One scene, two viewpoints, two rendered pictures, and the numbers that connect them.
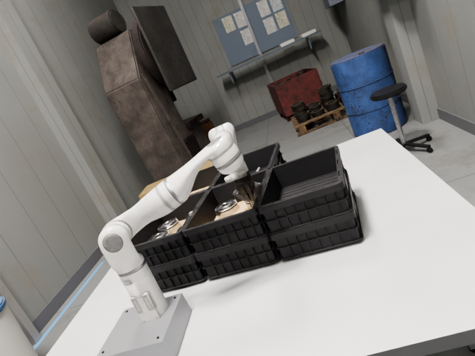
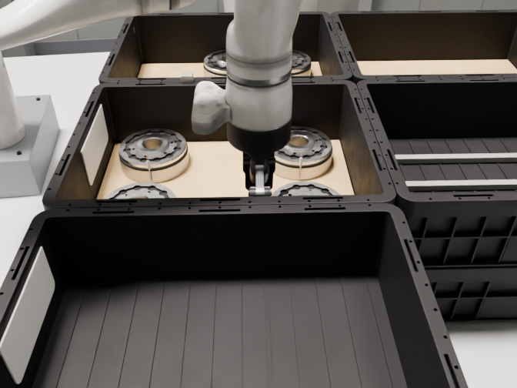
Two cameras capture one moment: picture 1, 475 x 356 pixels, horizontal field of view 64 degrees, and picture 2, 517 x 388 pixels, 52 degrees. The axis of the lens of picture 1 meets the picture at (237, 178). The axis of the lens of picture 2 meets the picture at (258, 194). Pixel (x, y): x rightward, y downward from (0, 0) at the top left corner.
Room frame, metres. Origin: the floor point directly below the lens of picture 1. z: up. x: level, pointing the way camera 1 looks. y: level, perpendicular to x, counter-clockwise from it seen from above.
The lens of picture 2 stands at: (1.27, -0.51, 1.30)
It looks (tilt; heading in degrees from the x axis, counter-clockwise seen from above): 39 degrees down; 69
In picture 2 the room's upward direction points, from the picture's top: straight up
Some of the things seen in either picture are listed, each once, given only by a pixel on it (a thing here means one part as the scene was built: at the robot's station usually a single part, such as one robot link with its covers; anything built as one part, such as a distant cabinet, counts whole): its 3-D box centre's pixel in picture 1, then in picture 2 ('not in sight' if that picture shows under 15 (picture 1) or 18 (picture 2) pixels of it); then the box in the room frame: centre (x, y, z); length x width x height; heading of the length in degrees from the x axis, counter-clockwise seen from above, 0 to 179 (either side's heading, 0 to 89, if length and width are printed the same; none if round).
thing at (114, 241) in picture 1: (121, 248); not in sight; (1.12, 0.42, 1.03); 0.09 x 0.09 x 0.17; 1
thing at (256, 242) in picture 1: (245, 233); not in sight; (1.44, 0.06, 0.76); 0.40 x 0.30 x 0.12; 160
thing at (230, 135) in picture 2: (243, 181); (258, 143); (1.46, -0.02, 0.96); 0.08 x 0.08 x 0.09
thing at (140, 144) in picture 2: not in sight; (152, 144); (1.36, 0.17, 0.86); 0.05 x 0.05 x 0.01
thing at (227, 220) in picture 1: (230, 200); (223, 140); (1.44, 0.06, 0.92); 0.40 x 0.30 x 0.02; 160
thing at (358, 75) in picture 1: (368, 91); not in sight; (4.31, -1.80, 0.46); 0.63 x 0.62 x 0.93; 77
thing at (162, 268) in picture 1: (183, 251); not in sight; (1.54, 0.35, 0.76); 0.40 x 0.30 x 0.12; 160
